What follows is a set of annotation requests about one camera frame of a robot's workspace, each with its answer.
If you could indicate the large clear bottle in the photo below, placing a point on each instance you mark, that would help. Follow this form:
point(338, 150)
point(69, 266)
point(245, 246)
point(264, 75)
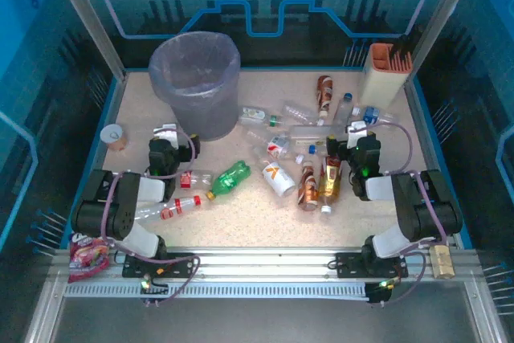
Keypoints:
point(309, 133)

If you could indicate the clear bottle red label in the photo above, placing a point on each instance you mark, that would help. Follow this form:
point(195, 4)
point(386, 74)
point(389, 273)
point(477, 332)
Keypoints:
point(185, 180)

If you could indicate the bottle blue Pocari Sweat label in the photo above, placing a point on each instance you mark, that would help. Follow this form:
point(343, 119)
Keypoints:
point(371, 115)

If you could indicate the clear bottle red cap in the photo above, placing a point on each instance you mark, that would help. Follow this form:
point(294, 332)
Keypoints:
point(180, 204)

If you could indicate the green plastic bottle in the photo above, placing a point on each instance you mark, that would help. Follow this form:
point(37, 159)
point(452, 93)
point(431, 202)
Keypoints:
point(231, 178)

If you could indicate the brown coffee bottle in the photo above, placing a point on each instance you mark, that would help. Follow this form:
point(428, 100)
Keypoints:
point(324, 94)
point(308, 190)

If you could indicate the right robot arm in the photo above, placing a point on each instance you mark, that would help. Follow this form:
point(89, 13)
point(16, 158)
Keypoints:
point(425, 214)

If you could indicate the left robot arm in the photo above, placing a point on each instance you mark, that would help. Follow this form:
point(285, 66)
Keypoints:
point(120, 214)

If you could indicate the mesh waste bin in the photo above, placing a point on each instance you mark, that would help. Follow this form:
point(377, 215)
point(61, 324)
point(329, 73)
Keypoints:
point(201, 118)

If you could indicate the translucent plastic bin liner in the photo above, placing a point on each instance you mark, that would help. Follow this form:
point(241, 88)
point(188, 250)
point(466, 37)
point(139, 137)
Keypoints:
point(192, 62)

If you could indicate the crumpled clear bottle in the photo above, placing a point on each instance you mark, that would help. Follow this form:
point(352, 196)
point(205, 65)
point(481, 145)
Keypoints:
point(299, 112)

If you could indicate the golden tea bottle white cap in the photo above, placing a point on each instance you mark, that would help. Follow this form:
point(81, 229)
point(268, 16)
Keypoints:
point(330, 186)

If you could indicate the bottle red white label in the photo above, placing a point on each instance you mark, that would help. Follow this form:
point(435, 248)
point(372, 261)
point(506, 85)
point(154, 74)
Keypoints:
point(278, 147)

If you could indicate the small paper cup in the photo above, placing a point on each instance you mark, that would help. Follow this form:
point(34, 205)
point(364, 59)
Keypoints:
point(113, 136)

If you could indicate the clear bottle green cap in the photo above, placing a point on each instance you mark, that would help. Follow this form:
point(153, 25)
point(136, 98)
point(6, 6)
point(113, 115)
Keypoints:
point(255, 115)

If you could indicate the white can orange logo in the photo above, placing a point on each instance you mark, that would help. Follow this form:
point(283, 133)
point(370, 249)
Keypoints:
point(279, 180)

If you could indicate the cream holder orange top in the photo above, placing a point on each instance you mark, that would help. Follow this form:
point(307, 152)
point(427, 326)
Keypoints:
point(381, 82)

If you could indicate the pink snack bag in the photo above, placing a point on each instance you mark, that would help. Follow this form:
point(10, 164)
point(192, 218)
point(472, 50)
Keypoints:
point(87, 258)

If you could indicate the tan textured block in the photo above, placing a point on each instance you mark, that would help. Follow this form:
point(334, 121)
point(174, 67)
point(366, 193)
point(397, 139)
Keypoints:
point(441, 260)

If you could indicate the blue table rim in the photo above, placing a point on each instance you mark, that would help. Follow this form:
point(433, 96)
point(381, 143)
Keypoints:
point(467, 240)

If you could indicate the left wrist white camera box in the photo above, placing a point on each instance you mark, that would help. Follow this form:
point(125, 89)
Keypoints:
point(165, 133)

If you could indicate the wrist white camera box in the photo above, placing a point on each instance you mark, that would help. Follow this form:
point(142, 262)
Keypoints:
point(356, 128)
point(165, 133)

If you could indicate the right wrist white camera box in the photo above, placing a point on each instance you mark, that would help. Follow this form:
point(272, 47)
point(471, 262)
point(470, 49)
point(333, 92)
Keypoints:
point(356, 128)

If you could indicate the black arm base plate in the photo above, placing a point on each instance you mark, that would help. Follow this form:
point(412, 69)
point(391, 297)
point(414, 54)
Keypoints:
point(347, 266)
point(180, 266)

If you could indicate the aluminium rail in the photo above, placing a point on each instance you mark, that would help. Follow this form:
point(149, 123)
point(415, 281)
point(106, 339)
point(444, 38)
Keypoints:
point(261, 262)

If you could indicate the aluminium frame post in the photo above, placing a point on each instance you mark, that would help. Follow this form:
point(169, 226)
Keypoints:
point(86, 17)
point(441, 17)

